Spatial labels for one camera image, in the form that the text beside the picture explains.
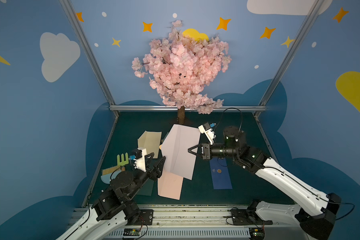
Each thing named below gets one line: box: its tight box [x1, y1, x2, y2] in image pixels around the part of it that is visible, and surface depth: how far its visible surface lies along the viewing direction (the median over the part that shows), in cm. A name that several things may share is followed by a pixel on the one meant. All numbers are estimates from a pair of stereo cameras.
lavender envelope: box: [161, 124, 201, 180], surface depth 65 cm
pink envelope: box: [157, 169, 184, 201], surface depth 86 cm
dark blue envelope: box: [209, 157, 233, 190], surface depth 90 cm
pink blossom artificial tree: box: [131, 20, 232, 125], surface depth 74 cm
